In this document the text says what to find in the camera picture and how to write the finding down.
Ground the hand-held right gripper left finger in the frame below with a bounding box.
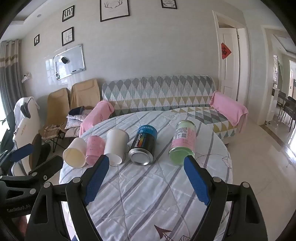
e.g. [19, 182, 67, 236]
[24, 155, 110, 241]

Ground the cream plastic cup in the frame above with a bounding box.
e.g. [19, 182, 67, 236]
[63, 137, 87, 168]

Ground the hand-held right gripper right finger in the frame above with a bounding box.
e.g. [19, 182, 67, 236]
[184, 156, 269, 241]

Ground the wall whiteboard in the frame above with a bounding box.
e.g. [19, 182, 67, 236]
[53, 44, 85, 81]

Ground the white paper cup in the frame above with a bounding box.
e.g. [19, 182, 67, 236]
[103, 128, 130, 166]

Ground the pink towel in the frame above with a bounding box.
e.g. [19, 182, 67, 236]
[209, 91, 248, 133]
[80, 100, 115, 137]

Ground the striped white tablecloth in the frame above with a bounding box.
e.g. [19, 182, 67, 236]
[59, 111, 233, 241]

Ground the tan folding chair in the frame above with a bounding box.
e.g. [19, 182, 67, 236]
[70, 78, 101, 112]
[39, 88, 71, 149]

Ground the black can with blue lid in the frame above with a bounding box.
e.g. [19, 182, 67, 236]
[128, 125, 158, 166]

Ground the diamond patterned sofa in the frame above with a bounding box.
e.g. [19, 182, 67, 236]
[102, 75, 238, 144]

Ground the grey curtain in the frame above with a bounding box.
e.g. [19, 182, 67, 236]
[0, 39, 25, 100]

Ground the floral pillow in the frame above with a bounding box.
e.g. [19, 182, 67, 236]
[65, 109, 93, 137]

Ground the white gaming chair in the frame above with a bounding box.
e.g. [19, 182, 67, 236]
[7, 97, 43, 176]

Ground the large antler picture frame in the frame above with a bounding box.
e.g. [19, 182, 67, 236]
[99, 0, 130, 22]

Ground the black framed text picture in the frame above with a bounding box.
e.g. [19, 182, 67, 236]
[161, 0, 178, 10]

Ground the dark dining chair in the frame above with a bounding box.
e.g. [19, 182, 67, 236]
[276, 90, 296, 132]

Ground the green can with pink label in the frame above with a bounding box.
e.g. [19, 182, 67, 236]
[168, 120, 196, 165]

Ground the dark blue cushion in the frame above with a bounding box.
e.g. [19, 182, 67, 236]
[68, 106, 85, 115]

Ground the black framed line drawing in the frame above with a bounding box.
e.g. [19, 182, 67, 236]
[61, 27, 74, 46]

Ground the white door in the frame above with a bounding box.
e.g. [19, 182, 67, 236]
[218, 27, 241, 100]

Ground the pink cup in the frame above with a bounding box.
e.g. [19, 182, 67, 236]
[85, 136, 106, 165]

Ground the red door decoration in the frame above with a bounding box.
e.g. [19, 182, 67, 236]
[221, 42, 232, 60]

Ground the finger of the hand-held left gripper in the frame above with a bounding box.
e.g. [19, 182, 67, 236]
[0, 143, 35, 171]
[0, 156, 63, 197]

